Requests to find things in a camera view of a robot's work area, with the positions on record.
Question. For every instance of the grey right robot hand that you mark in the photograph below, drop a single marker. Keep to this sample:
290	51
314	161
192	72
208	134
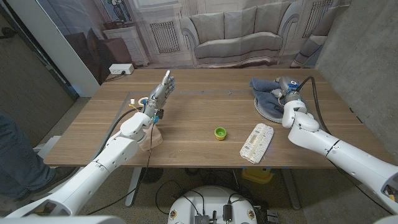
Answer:
289	87

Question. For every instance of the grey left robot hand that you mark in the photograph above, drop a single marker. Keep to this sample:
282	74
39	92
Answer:
158	95

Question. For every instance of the blue towel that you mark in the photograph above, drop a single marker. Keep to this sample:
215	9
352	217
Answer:
267	99

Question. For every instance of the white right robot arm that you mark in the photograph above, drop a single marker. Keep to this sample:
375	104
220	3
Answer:
342	155

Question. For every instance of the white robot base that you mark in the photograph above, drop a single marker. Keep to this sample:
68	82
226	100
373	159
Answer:
211	202

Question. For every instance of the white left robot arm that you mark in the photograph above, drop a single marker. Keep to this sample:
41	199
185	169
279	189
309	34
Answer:
112	158

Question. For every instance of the white paper plate gold rim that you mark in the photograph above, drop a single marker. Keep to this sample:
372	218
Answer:
267	116

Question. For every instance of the small green cup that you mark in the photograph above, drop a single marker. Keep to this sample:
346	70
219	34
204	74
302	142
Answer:
220	133

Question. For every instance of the beige wooden block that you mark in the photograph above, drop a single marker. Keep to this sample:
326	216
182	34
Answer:
155	140

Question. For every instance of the white power strip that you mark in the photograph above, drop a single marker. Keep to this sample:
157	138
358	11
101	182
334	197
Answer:
121	68

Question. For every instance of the white patterned snack packet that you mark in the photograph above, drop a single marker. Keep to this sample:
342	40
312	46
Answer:
256	143

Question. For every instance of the printed living room backdrop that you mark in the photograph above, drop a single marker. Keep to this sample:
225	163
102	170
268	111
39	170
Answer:
236	31

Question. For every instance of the round black fan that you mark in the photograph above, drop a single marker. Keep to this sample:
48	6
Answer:
151	175

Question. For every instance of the yellow object under table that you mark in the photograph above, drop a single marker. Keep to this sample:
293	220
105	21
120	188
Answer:
258	175

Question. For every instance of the grey table leg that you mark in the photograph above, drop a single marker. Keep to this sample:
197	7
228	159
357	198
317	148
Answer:
133	186
290	186

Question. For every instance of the dark shoe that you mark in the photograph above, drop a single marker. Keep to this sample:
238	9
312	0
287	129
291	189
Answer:
59	177

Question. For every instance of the person leg in jeans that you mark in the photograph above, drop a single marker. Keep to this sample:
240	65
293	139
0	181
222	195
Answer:
18	155

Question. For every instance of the white robot torso edge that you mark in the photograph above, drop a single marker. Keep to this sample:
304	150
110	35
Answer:
62	220

